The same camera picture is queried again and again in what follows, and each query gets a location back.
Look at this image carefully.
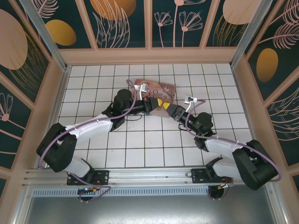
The grey metal sheet panel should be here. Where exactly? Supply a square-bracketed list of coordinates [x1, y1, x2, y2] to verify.
[14, 184, 289, 224]

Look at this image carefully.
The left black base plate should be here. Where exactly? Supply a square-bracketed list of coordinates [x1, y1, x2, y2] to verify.
[67, 169, 110, 186]

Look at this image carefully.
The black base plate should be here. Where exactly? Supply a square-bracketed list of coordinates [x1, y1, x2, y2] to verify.
[191, 168, 234, 184]
[67, 169, 110, 186]

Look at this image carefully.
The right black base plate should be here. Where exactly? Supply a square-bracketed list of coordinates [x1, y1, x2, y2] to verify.
[191, 168, 234, 184]

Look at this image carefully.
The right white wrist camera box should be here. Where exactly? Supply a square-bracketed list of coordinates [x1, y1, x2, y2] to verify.
[184, 95, 198, 105]

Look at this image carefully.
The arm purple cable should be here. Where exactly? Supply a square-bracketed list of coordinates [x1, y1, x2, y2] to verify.
[39, 79, 138, 203]
[184, 99, 283, 201]

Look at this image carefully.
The aluminium corner post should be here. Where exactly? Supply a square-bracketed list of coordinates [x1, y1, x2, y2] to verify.
[230, 0, 285, 69]
[20, 0, 71, 72]

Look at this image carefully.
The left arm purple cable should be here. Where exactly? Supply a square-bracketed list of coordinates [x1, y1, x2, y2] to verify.
[39, 79, 138, 203]

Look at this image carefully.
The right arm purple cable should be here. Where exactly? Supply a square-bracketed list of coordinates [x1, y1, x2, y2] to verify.
[184, 99, 283, 201]

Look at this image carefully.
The pink illustrated tin box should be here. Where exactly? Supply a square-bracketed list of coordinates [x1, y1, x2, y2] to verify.
[132, 78, 177, 117]

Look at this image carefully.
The aluminium side rail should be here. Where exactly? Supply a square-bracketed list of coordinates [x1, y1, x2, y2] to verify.
[35, 65, 72, 170]
[230, 65, 266, 165]

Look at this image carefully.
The aluminium mounting rail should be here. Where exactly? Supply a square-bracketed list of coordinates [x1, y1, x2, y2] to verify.
[22, 165, 278, 188]

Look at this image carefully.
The slotted grey cable duct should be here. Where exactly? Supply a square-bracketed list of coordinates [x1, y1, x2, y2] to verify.
[31, 188, 269, 198]

